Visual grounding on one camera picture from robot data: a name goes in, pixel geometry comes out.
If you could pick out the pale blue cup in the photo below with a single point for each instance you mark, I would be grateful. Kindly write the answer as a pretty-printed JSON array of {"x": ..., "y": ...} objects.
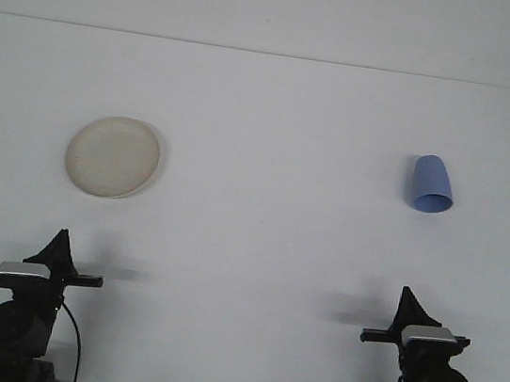
[{"x": 432, "y": 178}]

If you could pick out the pale round plate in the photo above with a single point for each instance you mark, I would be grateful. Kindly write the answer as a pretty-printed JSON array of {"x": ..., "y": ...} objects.
[{"x": 112, "y": 157}]

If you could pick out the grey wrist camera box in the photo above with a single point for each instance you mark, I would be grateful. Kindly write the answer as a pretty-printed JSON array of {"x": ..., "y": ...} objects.
[
  {"x": 430, "y": 333},
  {"x": 20, "y": 269}
]

